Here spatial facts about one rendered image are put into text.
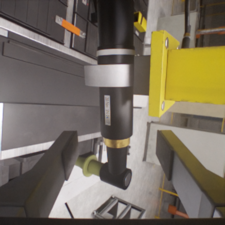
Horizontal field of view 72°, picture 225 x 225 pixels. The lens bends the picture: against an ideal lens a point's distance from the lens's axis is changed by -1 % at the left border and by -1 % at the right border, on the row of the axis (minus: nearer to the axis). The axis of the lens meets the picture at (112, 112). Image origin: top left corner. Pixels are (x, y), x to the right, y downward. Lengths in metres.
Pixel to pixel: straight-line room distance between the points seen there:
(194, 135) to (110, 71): 4.63
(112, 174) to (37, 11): 0.54
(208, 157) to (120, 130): 4.69
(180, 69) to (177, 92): 0.02
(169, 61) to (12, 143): 0.52
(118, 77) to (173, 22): 5.08
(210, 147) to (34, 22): 4.62
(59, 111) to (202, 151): 4.44
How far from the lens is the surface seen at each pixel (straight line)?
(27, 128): 0.60
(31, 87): 0.46
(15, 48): 0.45
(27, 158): 0.63
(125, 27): 0.21
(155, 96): 0.16
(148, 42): 1.55
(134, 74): 0.17
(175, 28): 5.15
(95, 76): 0.19
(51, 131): 0.67
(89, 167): 0.29
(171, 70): 0.17
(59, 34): 0.69
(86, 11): 0.83
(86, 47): 0.77
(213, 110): 4.81
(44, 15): 0.65
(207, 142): 4.79
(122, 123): 0.21
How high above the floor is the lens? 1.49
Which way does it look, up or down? 30 degrees down
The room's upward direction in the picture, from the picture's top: 98 degrees clockwise
